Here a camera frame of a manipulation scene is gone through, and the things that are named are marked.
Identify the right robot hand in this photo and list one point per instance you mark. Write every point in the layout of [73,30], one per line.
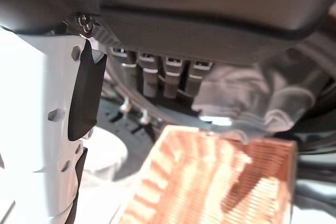
[168,3]

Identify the white basket liner cloth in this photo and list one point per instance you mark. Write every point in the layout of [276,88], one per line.
[257,98]

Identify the grey front-loading washing machine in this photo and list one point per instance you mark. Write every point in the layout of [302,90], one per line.
[302,129]

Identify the woven wicker basket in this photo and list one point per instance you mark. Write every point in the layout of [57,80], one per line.
[210,182]

